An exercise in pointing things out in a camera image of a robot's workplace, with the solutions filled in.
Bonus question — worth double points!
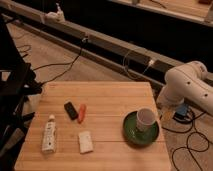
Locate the white cable with plug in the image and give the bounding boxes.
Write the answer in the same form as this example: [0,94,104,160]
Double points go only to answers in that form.
[121,48,156,81]

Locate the blue box on floor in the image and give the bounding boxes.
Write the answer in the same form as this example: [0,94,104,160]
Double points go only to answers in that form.
[176,104,188,117]

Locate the green ceramic saucer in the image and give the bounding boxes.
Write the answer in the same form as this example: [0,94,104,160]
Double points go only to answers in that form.
[123,111,159,146]

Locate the black eraser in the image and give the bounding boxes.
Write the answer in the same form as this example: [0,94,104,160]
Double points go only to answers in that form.
[64,102,78,120]

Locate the white tube with cap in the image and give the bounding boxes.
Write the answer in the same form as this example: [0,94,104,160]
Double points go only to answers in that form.
[42,115,56,153]

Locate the white ceramic cup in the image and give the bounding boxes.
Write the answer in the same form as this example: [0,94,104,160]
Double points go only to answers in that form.
[136,108,156,132]

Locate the black tripod stand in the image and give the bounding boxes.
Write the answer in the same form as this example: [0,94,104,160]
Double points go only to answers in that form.
[0,13,42,171]

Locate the white rectangular packet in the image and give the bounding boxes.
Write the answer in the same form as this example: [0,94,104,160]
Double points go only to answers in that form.
[78,131,93,154]

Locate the orange marker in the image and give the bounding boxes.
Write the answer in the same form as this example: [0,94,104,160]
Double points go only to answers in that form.
[78,104,86,124]

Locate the black floor cable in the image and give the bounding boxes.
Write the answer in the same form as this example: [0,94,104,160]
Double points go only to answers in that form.
[16,37,88,84]

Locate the black cables by robot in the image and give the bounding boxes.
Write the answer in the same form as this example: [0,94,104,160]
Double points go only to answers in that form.
[159,108,213,171]

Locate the grey metal rail beam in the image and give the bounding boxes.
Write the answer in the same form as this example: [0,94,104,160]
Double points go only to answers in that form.
[0,0,213,91]

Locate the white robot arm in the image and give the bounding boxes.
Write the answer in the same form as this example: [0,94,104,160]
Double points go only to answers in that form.
[157,61,213,115]

